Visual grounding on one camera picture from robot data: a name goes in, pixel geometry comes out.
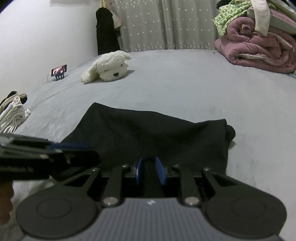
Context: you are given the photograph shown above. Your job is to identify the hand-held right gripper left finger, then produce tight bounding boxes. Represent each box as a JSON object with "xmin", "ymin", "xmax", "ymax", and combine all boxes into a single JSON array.
[{"xmin": 62, "ymin": 157, "xmax": 143, "ymax": 207}]

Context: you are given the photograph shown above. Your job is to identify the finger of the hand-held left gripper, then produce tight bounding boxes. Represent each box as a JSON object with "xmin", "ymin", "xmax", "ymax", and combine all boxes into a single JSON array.
[{"xmin": 47, "ymin": 142, "xmax": 101, "ymax": 180}]

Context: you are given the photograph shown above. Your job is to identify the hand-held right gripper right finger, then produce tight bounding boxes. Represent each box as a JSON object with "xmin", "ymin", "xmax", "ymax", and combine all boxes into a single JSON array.
[{"xmin": 155, "ymin": 157, "xmax": 238, "ymax": 207}]

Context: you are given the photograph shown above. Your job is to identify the black short-sleeved dress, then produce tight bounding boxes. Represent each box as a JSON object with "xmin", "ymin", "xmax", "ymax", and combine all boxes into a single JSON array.
[{"xmin": 59, "ymin": 102, "xmax": 236, "ymax": 198}]

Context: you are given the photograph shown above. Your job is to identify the white folded clothes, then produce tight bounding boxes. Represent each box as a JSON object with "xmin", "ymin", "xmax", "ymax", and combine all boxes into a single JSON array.
[{"xmin": 0, "ymin": 96, "xmax": 32, "ymax": 134}]

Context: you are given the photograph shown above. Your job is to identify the beige folded clothes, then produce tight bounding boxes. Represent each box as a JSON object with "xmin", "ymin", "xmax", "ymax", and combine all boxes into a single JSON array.
[{"xmin": 0, "ymin": 93, "xmax": 28, "ymax": 112}]

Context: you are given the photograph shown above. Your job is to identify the person's left hand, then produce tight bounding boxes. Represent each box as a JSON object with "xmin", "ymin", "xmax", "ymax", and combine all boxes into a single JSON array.
[{"xmin": 0, "ymin": 181, "xmax": 14, "ymax": 223}]

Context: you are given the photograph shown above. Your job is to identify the black folded cloth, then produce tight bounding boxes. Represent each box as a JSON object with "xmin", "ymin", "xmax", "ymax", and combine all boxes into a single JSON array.
[{"xmin": 7, "ymin": 91, "xmax": 28, "ymax": 105}]

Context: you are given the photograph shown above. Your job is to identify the grey bed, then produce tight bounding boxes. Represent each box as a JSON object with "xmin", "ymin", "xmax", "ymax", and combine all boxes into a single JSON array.
[{"xmin": 9, "ymin": 49, "xmax": 296, "ymax": 241}]

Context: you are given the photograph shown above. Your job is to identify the smartphone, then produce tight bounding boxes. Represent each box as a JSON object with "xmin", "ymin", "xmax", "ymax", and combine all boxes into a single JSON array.
[{"xmin": 51, "ymin": 64, "xmax": 68, "ymax": 77}]

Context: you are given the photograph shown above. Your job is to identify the white plush dog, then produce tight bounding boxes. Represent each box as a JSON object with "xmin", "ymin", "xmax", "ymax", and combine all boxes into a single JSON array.
[{"xmin": 81, "ymin": 50, "xmax": 132, "ymax": 84}]

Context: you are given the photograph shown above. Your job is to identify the black hanging garment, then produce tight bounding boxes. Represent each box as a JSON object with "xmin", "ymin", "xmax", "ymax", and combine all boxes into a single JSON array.
[{"xmin": 96, "ymin": 7, "xmax": 121, "ymax": 56}]

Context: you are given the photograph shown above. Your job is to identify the cream hanging bag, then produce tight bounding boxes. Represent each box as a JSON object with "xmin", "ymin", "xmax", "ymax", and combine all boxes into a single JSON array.
[{"xmin": 112, "ymin": 13, "xmax": 123, "ymax": 30}]

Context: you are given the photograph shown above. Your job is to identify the grey star-print curtain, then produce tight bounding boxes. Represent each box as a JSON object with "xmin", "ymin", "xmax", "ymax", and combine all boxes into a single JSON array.
[{"xmin": 105, "ymin": 0, "xmax": 222, "ymax": 53}]

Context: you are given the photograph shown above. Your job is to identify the pink folded quilt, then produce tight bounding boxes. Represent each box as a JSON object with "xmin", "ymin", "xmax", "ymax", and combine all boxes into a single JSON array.
[{"xmin": 215, "ymin": 16, "xmax": 296, "ymax": 74}]

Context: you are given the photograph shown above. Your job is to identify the green patterned cloth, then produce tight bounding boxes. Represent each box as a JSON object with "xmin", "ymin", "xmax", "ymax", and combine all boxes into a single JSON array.
[{"xmin": 213, "ymin": 0, "xmax": 252, "ymax": 37}]

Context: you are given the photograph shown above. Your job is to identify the black crumpled cloth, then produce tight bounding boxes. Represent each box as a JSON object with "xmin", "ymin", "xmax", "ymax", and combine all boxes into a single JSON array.
[{"xmin": 216, "ymin": 0, "xmax": 234, "ymax": 10}]

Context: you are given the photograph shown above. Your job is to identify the white folded pillowcase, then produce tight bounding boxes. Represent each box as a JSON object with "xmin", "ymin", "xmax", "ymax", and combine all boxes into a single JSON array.
[{"xmin": 266, "ymin": 0, "xmax": 296, "ymax": 36}]

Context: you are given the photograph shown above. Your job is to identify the cream cloth strap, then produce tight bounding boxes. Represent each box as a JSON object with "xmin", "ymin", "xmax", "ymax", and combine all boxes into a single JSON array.
[{"xmin": 251, "ymin": 0, "xmax": 271, "ymax": 37}]

